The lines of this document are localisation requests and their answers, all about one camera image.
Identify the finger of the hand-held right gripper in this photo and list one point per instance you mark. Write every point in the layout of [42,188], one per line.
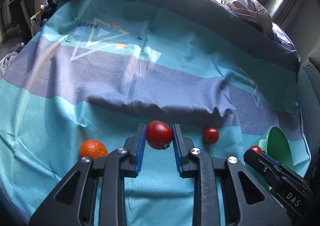
[272,159]
[260,166]

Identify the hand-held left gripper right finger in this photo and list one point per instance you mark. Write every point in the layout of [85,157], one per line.
[177,152]

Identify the green plastic bowl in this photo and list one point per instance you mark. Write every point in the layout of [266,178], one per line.
[277,141]

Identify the large red tomato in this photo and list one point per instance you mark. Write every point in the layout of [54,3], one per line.
[159,134]

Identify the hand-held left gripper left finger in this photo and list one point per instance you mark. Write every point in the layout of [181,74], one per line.
[140,151]

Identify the dark clutter pile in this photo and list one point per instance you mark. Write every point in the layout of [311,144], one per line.
[48,8]

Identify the orange mandarin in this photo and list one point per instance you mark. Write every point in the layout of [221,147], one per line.
[93,149]

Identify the white plastic bag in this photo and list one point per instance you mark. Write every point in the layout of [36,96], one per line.
[7,62]

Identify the striped teal purple bedsheet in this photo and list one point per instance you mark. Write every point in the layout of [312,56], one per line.
[155,71]

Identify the small red tomato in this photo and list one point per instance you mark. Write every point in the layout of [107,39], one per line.
[256,149]
[211,136]

